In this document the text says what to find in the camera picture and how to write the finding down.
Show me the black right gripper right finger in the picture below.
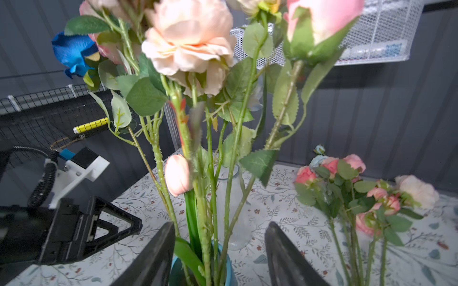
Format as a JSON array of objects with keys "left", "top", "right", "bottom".
[{"left": 265, "top": 221, "right": 328, "bottom": 286}]

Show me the pink tulip flower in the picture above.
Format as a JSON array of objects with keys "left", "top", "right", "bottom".
[{"left": 165, "top": 154, "right": 206, "bottom": 267}]

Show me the yellow marker pen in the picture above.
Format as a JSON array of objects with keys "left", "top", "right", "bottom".
[{"left": 73, "top": 117, "right": 109, "bottom": 135}]

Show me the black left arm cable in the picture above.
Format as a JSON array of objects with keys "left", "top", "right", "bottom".
[{"left": 10, "top": 145, "right": 60, "bottom": 208}]

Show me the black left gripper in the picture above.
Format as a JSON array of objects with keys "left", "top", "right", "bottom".
[{"left": 1, "top": 196, "right": 143, "bottom": 266}]

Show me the white wire mesh basket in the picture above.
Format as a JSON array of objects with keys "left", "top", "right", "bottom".
[{"left": 230, "top": 1, "right": 425, "bottom": 70}]

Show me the black wire wall basket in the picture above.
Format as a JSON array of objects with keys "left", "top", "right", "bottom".
[{"left": 0, "top": 83, "right": 176, "bottom": 172}]

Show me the large pink peony flower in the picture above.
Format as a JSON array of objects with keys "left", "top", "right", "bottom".
[{"left": 64, "top": 1, "right": 180, "bottom": 236}]

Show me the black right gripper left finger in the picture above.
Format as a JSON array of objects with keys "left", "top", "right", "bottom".
[{"left": 112, "top": 222, "right": 175, "bottom": 286}]

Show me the blue artificial rose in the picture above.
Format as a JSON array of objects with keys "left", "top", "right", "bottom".
[{"left": 51, "top": 32, "right": 102, "bottom": 91}]

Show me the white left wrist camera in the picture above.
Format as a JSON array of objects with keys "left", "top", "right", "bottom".
[{"left": 48, "top": 147, "right": 110, "bottom": 209}]

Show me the peach peony flower stem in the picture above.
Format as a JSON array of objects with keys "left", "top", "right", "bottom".
[{"left": 141, "top": 1, "right": 236, "bottom": 286}]

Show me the pink rose flower bunch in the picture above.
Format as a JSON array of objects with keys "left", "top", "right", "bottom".
[{"left": 294, "top": 145, "right": 440, "bottom": 286}]

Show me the teal ceramic vase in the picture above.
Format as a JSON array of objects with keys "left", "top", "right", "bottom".
[{"left": 167, "top": 241, "right": 239, "bottom": 286}]

